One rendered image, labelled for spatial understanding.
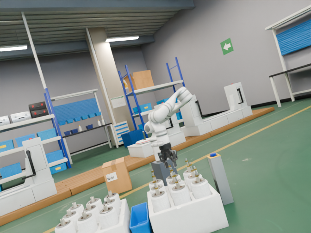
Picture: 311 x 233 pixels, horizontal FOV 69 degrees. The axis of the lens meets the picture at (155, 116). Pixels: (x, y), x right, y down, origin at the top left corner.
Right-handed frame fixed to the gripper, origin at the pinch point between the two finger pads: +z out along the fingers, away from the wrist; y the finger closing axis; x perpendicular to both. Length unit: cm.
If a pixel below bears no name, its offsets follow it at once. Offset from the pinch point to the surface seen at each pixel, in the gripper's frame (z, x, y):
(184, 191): 11.8, 9.1, -13.3
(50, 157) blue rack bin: -1, -98, 445
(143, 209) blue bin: 27.2, 6.4, 29.8
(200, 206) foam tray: 20.4, 7.5, -19.6
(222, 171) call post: 14.1, -25.3, -18.1
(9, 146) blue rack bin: -51, -31, 464
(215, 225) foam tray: 32.7, 3.9, -23.0
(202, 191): 14.5, 2.7, -20.1
